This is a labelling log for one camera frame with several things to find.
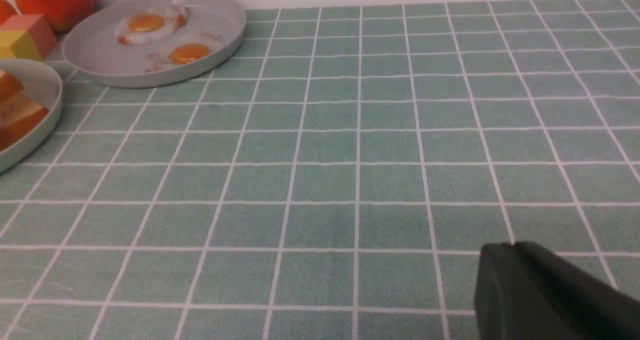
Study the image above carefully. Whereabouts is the red apple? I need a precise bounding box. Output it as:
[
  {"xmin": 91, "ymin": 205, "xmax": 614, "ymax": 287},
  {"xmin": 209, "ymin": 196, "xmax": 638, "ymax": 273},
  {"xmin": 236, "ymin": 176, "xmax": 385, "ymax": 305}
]
[{"xmin": 14, "ymin": 0, "xmax": 96, "ymax": 34}]

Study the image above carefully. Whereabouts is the fried egg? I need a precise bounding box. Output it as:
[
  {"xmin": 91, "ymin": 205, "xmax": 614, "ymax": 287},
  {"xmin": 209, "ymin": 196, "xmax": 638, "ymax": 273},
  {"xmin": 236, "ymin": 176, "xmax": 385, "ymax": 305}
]
[
  {"xmin": 144, "ymin": 32, "xmax": 223, "ymax": 72},
  {"xmin": 115, "ymin": 4, "xmax": 189, "ymax": 46}
]

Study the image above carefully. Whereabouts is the orange fruit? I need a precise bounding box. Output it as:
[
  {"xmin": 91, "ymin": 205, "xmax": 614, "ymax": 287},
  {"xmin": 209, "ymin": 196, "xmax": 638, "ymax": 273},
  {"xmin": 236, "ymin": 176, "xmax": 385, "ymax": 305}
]
[{"xmin": 0, "ymin": 0, "xmax": 18, "ymax": 26}]

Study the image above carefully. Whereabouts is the grey egg plate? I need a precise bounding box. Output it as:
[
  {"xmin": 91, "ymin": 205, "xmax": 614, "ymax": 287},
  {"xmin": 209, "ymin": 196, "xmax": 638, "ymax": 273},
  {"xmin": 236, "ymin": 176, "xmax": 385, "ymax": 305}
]
[{"xmin": 62, "ymin": 0, "xmax": 248, "ymax": 89}]

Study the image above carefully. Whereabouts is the toast slice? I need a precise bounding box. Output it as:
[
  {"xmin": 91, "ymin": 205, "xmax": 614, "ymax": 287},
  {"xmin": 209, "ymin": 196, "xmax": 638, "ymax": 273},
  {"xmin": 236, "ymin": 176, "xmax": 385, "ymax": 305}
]
[
  {"xmin": 0, "ymin": 92, "xmax": 50, "ymax": 151},
  {"xmin": 0, "ymin": 69, "xmax": 25, "ymax": 105}
]

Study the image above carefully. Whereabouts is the left fried egg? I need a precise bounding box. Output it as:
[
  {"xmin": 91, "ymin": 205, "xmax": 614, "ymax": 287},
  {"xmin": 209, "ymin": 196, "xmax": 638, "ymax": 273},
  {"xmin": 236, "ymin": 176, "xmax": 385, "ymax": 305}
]
[{"xmin": 115, "ymin": 4, "xmax": 189, "ymax": 46}]

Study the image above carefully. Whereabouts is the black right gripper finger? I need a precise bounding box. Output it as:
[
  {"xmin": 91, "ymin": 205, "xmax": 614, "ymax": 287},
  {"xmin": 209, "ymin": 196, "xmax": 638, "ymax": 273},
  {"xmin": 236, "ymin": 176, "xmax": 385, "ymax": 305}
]
[{"xmin": 473, "ymin": 241, "xmax": 640, "ymax": 340}]

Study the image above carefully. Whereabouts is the salmon cube block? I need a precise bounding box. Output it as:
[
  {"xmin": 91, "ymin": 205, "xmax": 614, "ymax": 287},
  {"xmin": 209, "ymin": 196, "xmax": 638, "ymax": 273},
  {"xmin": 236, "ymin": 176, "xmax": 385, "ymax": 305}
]
[{"xmin": 0, "ymin": 14, "xmax": 58, "ymax": 61}]

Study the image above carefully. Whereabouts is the right fried egg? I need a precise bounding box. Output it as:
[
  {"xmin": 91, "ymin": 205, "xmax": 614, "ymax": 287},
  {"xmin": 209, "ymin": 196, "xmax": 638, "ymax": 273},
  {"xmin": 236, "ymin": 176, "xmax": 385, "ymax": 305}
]
[{"xmin": 144, "ymin": 32, "xmax": 223, "ymax": 72}]

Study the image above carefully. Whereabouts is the green centre plate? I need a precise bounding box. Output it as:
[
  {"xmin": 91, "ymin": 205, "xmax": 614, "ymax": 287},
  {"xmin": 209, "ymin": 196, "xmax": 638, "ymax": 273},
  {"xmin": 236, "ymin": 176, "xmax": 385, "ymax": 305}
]
[{"xmin": 0, "ymin": 59, "xmax": 63, "ymax": 174}]

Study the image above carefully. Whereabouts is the yellow cube block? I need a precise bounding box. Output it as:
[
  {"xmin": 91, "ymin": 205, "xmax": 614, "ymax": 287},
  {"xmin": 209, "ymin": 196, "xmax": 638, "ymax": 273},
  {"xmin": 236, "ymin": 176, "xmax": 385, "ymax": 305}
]
[{"xmin": 0, "ymin": 30, "xmax": 44, "ymax": 62}]

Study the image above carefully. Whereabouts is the green checked tablecloth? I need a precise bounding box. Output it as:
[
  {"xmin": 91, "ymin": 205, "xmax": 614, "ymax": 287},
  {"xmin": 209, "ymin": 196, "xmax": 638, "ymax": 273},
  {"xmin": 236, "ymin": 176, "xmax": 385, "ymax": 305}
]
[{"xmin": 0, "ymin": 0, "xmax": 640, "ymax": 340}]

